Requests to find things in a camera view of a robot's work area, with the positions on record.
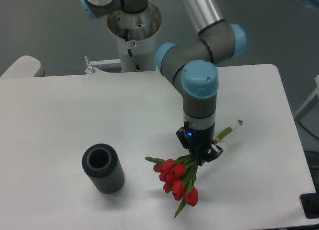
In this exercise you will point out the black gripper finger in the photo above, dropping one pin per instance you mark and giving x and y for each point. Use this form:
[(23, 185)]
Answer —
[(210, 154), (183, 139)]

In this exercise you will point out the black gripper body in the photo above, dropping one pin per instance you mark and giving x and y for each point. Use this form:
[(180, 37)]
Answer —
[(198, 139)]

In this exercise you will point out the red tulip bouquet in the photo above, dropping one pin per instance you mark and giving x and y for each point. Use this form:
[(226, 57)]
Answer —
[(179, 175)]

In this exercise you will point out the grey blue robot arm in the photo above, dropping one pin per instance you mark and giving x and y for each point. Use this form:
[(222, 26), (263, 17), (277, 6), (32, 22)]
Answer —
[(191, 70)]

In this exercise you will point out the dark grey ribbed vase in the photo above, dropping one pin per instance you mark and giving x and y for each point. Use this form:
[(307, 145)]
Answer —
[(101, 164)]

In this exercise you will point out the white chair seat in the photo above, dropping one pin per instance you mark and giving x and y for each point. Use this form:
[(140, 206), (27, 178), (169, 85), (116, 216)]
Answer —
[(25, 67)]

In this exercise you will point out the white furniture frame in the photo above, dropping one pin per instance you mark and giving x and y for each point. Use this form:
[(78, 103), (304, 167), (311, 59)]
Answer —
[(308, 104)]

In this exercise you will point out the black cable grommet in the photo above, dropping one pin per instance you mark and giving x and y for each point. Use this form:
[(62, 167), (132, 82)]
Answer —
[(310, 204)]

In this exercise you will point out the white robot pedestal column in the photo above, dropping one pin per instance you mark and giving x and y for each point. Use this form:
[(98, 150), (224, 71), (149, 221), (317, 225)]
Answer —
[(136, 41)]

